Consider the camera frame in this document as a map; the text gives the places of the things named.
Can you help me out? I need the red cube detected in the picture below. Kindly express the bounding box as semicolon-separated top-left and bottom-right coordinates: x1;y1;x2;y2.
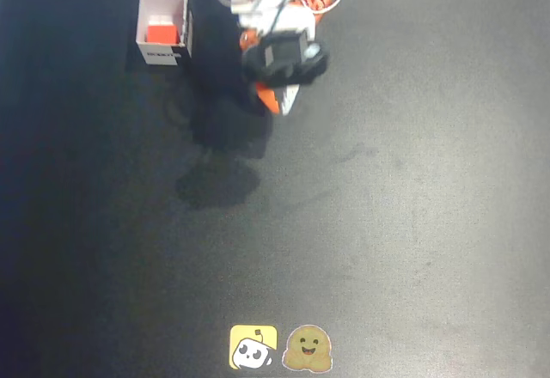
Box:
146;24;180;46

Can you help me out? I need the white open cardboard box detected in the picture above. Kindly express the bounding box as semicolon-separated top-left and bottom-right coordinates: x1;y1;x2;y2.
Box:
135;0;195;68

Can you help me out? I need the black table mat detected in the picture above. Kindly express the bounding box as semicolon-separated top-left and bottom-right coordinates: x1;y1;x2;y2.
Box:
0;0;550;378

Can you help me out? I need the yellow robot face sticker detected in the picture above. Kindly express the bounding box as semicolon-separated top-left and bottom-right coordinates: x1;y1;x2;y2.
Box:
229;324;278;370

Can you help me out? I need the hugging face emoji sticker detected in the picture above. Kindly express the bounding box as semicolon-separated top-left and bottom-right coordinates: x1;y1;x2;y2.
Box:
281;324;335;373

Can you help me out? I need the black camera cable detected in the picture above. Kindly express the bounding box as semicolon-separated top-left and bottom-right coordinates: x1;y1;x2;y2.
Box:
268;0;310;35

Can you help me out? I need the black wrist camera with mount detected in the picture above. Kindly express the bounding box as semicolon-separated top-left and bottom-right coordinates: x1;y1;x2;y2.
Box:
241;33;331;88

